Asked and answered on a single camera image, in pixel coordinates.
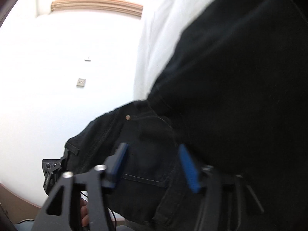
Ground black denim pants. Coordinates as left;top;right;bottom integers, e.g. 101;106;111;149
65;0;307;230

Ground person left hand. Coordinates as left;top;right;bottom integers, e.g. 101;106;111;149
80;199;89;227

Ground beige curtain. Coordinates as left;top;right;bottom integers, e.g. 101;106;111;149
51;0;143;18

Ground white bed sheet mattress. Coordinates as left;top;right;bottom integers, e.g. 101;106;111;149
134;0;214;100

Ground beige wall socket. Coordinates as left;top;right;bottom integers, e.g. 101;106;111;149
76;78;86;87

